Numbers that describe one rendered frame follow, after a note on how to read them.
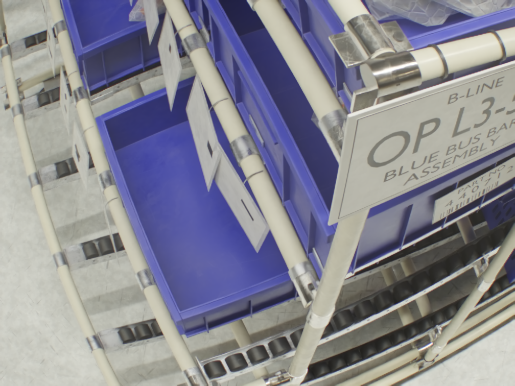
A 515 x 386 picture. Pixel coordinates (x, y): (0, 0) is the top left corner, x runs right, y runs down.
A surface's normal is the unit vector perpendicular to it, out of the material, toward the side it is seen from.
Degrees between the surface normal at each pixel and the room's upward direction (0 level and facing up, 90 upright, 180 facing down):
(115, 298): 0
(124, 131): 90
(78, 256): 11
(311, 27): 98
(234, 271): 3
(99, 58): 90
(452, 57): 27
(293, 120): 5
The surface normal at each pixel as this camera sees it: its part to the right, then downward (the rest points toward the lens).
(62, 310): 0.04, -0.42
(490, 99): 0.39, 0.84
